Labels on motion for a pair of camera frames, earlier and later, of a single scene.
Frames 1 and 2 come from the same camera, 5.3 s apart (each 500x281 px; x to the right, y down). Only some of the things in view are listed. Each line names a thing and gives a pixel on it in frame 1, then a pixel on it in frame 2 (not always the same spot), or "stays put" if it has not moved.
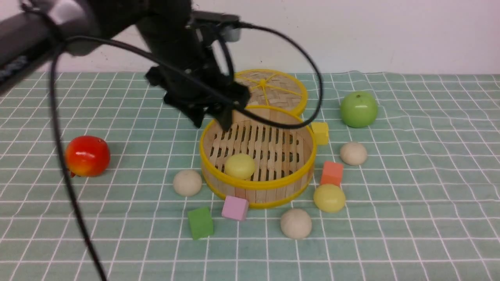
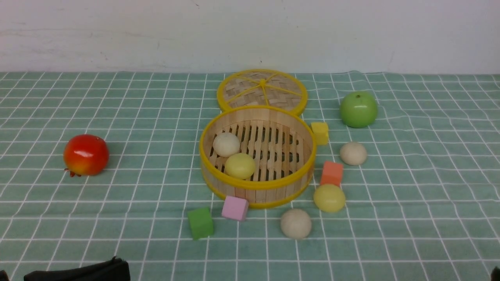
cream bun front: x=296 y=223 stays put
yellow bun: x=329 y=198 stays put
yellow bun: x=241 y=166 stays put
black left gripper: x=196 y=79 to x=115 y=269
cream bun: x=187 y=183 to x=226 y=143
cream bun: x=353 y=153 stays put
